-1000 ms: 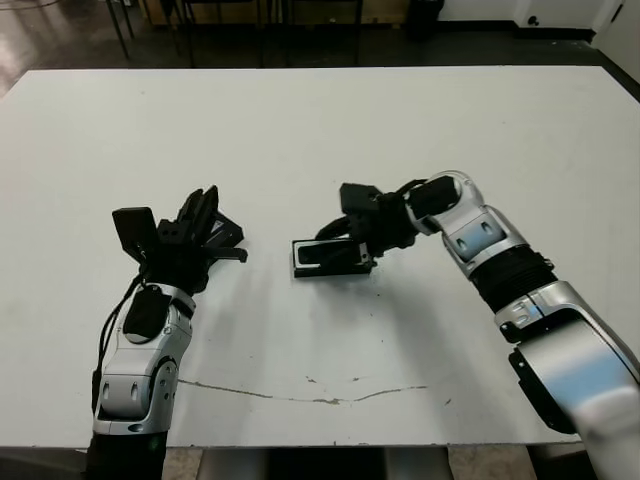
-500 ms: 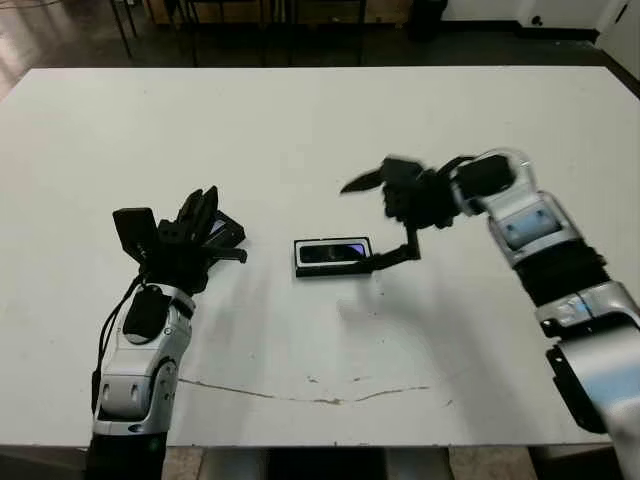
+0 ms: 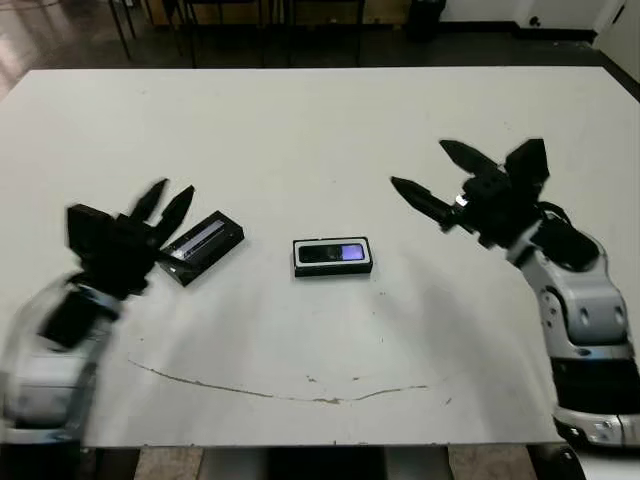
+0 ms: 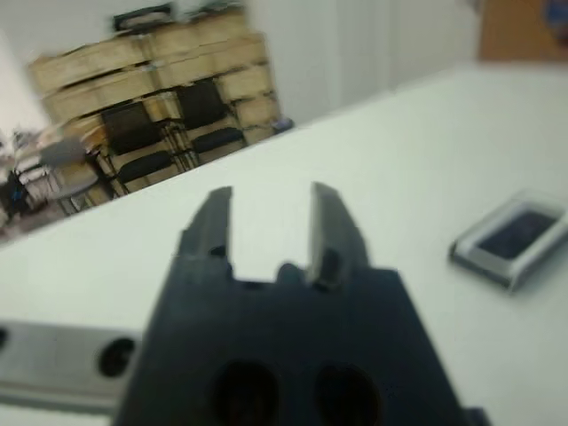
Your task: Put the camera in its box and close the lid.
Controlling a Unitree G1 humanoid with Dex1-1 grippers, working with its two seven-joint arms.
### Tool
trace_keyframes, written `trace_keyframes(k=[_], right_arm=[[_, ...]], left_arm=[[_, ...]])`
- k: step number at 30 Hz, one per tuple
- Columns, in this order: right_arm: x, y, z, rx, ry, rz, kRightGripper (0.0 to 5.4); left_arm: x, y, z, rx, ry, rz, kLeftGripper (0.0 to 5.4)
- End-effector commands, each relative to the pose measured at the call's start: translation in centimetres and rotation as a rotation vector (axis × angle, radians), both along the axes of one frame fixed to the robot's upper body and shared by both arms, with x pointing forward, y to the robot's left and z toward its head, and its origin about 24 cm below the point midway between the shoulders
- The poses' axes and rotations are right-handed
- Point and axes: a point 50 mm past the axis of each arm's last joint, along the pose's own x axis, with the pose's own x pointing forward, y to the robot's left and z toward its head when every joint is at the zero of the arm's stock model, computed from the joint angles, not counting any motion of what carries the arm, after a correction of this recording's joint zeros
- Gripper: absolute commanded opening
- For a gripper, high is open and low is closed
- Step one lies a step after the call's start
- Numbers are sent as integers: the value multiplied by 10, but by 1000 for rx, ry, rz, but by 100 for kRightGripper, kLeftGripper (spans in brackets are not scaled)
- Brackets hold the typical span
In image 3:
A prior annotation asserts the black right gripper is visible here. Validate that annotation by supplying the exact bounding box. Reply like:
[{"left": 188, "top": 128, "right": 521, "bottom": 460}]
[{"left": 390, "top": 139, "right": 542, "bottom": 251}]

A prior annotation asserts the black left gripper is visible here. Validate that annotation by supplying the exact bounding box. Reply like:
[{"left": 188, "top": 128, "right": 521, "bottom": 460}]
[{"left": 72, "top": 178, "right": 196, "bottom": 301}]

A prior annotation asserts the black trash bin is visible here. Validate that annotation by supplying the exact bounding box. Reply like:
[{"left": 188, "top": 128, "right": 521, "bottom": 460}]
[{"left": 407, "top": 0, "right": 447, "bottom": 42}]

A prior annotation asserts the grey plastic chair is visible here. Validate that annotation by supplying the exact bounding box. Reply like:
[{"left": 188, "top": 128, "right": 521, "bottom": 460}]
[{"left": 107, "top": 0, "right": 136, "bottom": 61}]

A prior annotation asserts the black mesh visitor chair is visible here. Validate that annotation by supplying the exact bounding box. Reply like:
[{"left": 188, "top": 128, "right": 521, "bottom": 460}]
[{"left": 182, "top": 0, "right": 264, "bottom": 69}]

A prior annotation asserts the grey robot torso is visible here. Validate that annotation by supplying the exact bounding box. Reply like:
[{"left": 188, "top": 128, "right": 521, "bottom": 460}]
[{"left": 202, "top": 446, "right": 451, "bottom": 480}]

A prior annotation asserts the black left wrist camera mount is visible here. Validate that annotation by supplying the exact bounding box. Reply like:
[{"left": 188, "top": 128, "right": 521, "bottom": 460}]
[{"left": 66, "top": 203, "right": 121, "bottom": 249}]

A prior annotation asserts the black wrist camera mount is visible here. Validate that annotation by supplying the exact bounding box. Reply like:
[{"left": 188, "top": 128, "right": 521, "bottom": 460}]
[
  {"left": 66, "top": 203, "right": 121, "bottom": 249},
  {"left": 504, "top": 138, "right": 550, "bottom": 195}
]

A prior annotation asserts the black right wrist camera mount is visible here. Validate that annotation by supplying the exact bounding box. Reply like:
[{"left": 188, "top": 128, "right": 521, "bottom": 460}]
[{"left": 504, "top": 138, "right": 550, "bottom": 195}]

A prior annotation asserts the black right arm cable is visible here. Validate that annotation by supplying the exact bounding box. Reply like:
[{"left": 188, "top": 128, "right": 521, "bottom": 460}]
[{"left": 537, "top": 199, "right": 576, "bottom": 231}]

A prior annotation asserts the black camera box base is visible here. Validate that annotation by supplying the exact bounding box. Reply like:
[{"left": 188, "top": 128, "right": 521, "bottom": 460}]
[{"left": 292, "top": 236, "right": 375, "bottom": 279}]

